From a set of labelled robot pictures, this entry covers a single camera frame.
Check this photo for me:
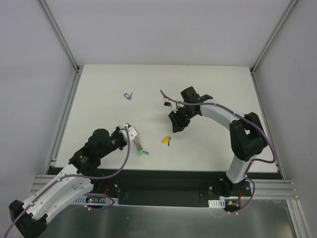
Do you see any yellow tag key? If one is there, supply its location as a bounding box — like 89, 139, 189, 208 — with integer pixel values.
161, 135, 171, 146

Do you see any metal disc with keyrings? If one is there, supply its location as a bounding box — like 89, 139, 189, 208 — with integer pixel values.
133, 136, 143, 151

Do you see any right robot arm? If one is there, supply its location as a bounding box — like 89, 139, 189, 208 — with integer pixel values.
164, 87, 268, 197

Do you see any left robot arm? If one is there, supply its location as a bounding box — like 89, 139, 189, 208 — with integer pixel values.
9, 124, 132, 238

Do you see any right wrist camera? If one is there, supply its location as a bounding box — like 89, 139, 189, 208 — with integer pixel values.
163, 98, 183, 108

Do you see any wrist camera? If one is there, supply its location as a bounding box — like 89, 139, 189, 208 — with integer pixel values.
119, 123, 139, 142
163, 98, 183, 108

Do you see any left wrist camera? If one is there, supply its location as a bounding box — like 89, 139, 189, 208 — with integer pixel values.
119, 123, 139, 142

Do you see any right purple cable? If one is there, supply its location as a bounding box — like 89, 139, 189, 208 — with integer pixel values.
159, 89, 277, 214

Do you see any purple cable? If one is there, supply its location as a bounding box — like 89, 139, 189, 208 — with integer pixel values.
159, 89, 277, 214
0, 126, 131, 238

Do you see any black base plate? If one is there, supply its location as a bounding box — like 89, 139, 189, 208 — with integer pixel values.
47, 166, 288, 206

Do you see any right white cable duct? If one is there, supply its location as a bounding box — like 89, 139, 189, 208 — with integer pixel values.
208, 199, 226, 209

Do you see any left aluminium frame rail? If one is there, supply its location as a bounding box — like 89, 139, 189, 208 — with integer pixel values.
38, 0, 82, 174

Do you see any aluminium frame rail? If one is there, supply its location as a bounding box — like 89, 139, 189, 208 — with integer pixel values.
252, 0, 305, 179
38, 0, 82, 174

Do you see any right aluminium frame rail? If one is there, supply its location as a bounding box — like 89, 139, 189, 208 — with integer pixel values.
252, 0, 305, 179

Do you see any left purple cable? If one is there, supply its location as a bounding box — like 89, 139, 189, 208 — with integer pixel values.
0, 126, 131, 238

